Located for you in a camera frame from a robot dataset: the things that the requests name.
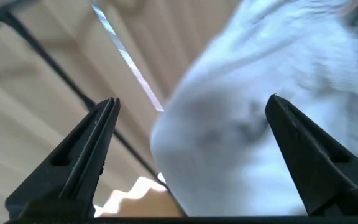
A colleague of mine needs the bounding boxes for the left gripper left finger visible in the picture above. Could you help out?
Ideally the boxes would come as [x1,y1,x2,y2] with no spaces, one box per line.
[4,97,121,220]

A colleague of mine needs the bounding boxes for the beige curtain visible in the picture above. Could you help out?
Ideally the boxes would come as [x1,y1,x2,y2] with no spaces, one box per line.
[0,0,242,217]

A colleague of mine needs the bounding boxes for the black clothes rack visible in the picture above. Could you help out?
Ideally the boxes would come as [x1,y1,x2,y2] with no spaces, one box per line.
[0,6,188,218]

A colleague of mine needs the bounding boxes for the pale grey shorts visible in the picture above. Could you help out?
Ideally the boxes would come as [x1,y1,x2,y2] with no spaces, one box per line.
[150,0,358,217]

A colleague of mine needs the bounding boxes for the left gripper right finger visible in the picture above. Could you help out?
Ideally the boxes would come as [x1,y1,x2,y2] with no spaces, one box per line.
[264,94,358,217]

